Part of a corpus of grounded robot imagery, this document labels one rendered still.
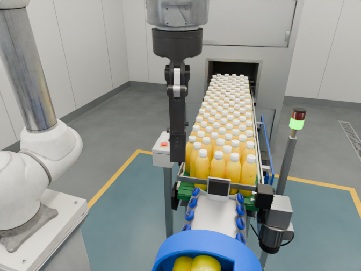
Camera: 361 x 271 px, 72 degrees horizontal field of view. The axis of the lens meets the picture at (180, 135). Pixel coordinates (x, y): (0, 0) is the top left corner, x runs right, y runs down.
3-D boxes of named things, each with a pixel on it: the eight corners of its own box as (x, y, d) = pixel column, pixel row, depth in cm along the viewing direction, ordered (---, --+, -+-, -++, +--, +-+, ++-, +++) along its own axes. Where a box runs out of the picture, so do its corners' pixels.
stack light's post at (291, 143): (258, 269, 182) (289, 138, 130) (258, 263, 186) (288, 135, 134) (264, 270, 182) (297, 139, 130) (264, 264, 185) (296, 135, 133)
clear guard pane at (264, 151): (258, 238, 151) (272, 174, 129) (253, 165, 219) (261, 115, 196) (259, 238, 151) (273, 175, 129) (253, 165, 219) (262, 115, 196)
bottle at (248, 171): (236, 187, 126) (240, 155, 116) (250, 186, 126) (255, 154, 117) (240, 198, 119) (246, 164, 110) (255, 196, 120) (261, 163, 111)
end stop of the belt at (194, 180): (178, 180, 123) (178, 176, 121) (178, 180, 123) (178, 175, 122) (261, 192, 115) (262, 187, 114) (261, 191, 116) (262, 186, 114)
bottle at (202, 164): (192, 187, 126) (192, 155, 117) (198, 179, 131) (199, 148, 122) (204, 192, 123) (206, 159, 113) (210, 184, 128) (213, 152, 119)
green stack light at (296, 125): (290, 129, 127) (291, 120, 124) (288, 123, 132) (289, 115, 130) (303, 130, 125) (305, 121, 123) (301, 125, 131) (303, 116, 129)
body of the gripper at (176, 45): (154, 23, 40) (157, 79, 44) (147, 29, 32) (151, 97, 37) (201, 23, 40) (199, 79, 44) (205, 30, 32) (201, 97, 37)
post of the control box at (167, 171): (167, 273, 179) (163, 158, 132) (168, 268, 183) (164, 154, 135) (172, 274, 178) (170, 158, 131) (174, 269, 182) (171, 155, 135)
